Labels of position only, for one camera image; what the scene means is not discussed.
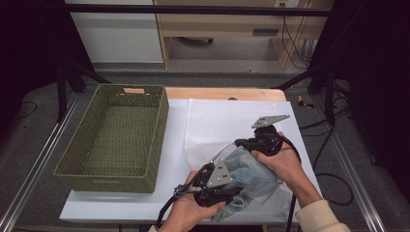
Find white mesh laundry bag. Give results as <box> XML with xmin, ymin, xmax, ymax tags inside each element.
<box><xmin>183</xmin><ymin>98</ymin><xmax>293</xmax><ymax>221</ymax></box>

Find green woven basket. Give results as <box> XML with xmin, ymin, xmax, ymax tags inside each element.
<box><xmin>52</xmin><ymin>83</ymin><xmax>170</xmax><ymax>194</ymax></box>

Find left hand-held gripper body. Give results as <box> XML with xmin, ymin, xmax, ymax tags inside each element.
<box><xmin>192</xmin><ymin>159</ymin><xmax>244</xmax><ymax>208</ymax></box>

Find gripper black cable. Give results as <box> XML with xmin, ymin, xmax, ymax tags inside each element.
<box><xmin>156</xmin><ymin>184</ymin><xmax>194</xmax><ymax>228</ymax></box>
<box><xmin>279</xmin><ymin>136</ymin><xmax>303</xmax><ymax>232</ymax></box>

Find black horizontal bar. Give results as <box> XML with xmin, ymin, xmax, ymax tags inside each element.
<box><xmin>64</xmin><ymin>3</ymin><xmax>333</xmax><ymax>17</ymax></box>

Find person's right hand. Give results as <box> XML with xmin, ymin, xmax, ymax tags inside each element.
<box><xmin>250</xmin><ymin>130</ymin><xmax>306</xmax><ymax>194</ymax></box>

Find black hanging desk cables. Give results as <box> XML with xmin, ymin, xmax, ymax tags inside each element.
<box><xmin>281</xmin><ymin>15</ymin><xmax>318</xmax><ymax>70</ymax></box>

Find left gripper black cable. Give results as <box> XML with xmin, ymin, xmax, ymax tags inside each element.
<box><xmin>156</xmin><ymin>184</ymin><xmax>194</xmax><ymax>228</ymax></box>

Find white table board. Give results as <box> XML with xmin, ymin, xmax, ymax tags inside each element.
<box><xmin>59</xmin><ymin>98</ymin><xmax>333</xmax><ymax>225</ymax></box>

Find black metal stand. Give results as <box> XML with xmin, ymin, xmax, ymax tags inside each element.
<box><xmin>272</xmin><ymin>64</ymin><xmax>351</xmax><ymax>127</ymax></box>
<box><xmin>56</xmin><ymin>61</ymin><xmax>110</xmax><ymax>124</ymax></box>

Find person's left hand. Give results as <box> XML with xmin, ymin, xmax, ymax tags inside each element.
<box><xmin>159</xmin><ymin>170</ymin><xmax>226</xmax><ymax>232</ymax></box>

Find black curtain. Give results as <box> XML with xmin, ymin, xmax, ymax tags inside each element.
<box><xmin>0</xmin><ymin>0</ymin><xmax>95</xmax><ymax>143</ymax></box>
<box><xmin>317</xmin><ymin>0</ymin><xmax>410</xmax><ymax>194</ymax></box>

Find blue denim jeans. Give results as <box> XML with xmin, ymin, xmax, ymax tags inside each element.
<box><xmin>211</xmin><ymin>146</ymin><xmax>279</xmax><ymax>224</ymax></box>

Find white cabinet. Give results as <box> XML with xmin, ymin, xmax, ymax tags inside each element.
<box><xmin>66</xmin><ymin>0</ymin><xmax>163</xmax><ymax>64</ymax></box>

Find wooden desk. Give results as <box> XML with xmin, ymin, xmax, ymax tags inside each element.
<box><xmin>154</xmin><ymin>0</ymin><xmax>335</xmax><ymax>70</ymax></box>

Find yellow and black tool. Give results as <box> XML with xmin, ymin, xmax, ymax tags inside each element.
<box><xmin>297</xmin><ymin>95</ymin><xmax>316</xmax><ymax>109</ymax></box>

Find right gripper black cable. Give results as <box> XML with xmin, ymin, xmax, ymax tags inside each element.
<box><xmin>279</xmin><ymin>136</ymin><xmax>303</xmax><ymax>232</ymax></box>

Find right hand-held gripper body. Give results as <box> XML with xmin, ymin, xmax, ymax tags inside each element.
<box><xmin>244</xmin><ymin>114</ymin><xmax>290</xmax><ymax>158</ymax></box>

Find thin black floor cable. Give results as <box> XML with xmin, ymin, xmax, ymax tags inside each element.
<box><xmin>17</xmin><ymin>101</ymin><xmax>38</xmax><ymax>120</ymax></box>

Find black looped floor cable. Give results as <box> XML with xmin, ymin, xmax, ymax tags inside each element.
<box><xmin>299</xmin><ymin>105</ymin><xmax>355</xmax><ymax>206</ymax></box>

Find aluminium rail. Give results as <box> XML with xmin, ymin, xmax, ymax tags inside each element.
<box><xmin>0</xmin><ymin>93</ymin><xmax>81</xmax><ymax>232</ymax></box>
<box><xmin>313</xmin><ymin>96</ymin><xmax>388</xmax><ymax>232</ymax></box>

